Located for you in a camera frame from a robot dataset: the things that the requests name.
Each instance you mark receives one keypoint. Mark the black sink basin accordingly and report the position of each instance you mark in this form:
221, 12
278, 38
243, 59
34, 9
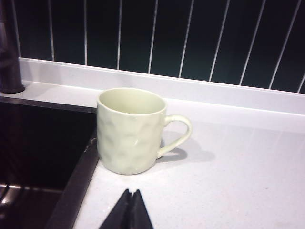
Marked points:
35, 143

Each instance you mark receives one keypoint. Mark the dark metal faucet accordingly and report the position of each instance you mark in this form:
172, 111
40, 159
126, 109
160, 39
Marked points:
9, 66

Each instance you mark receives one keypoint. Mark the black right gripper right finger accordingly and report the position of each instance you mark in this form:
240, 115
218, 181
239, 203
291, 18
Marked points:
140, 214

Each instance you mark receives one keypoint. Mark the pale green dimpled ceramic mug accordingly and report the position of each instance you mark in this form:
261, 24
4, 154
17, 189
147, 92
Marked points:
126, 138

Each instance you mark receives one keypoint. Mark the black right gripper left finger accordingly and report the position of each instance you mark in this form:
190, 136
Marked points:
119, 214

